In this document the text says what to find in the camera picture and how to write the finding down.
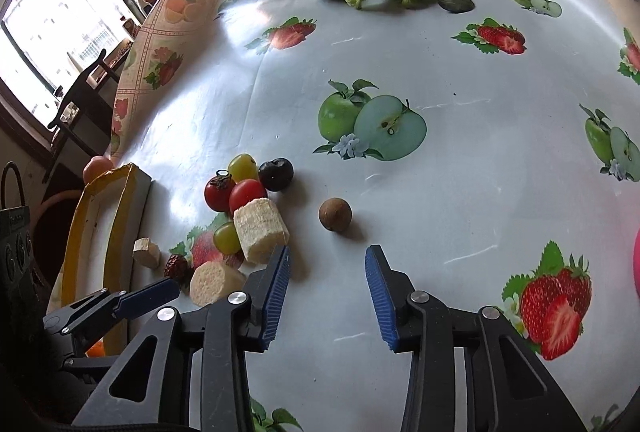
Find brown longan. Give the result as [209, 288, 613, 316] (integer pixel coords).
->
[318, 197, 353, 231]

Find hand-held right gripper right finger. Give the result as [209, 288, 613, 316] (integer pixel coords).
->
[365, 244, 588, 432]

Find black handled box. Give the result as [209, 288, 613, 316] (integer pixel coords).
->
[0, 161, 38, 293]

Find dark purple grape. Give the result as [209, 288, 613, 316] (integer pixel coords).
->
[258, 157, 295, 192]

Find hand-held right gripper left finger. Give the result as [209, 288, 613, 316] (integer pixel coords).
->
[72, 245, 292, 432]

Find dark wooden chair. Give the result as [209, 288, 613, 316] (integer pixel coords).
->
[47, 47, 121, 183]

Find red date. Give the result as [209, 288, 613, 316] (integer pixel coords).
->
[164, 254, 190, 282]

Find beige fruit-print tablecloth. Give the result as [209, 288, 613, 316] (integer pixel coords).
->
[47, 0, 226, 318]

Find white fruit-print tablecloth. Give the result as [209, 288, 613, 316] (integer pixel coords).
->
[107, 0, 640, 432]

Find medium sugarcane piece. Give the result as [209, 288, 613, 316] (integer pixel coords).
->
[189, 261, 248, 308]

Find yellow-rimmed cardboard box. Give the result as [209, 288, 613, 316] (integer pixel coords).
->
[59, 162, 152, 358]

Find stemless cherry tomato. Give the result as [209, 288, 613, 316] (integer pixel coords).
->
[229, 179, 268, 215]

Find round hoop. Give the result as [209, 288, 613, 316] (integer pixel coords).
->
[31, 189, 83, 238]

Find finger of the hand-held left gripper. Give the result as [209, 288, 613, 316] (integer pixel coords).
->
[42, 277, 181, 359]

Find cherry tomato with stem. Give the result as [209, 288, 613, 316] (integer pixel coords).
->
[204, 169, 237, 213]

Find pink object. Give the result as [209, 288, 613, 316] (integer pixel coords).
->
[632, 227, 640, 299]

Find red apple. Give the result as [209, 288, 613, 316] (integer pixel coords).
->
[82, 155, 117, 185]

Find green grape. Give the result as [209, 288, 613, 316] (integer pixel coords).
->
[213, 222, 242, 254]
[227, 153, 258, 183]

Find small wooden block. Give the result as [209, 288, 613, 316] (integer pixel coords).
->
[132, 237, 162, 269]

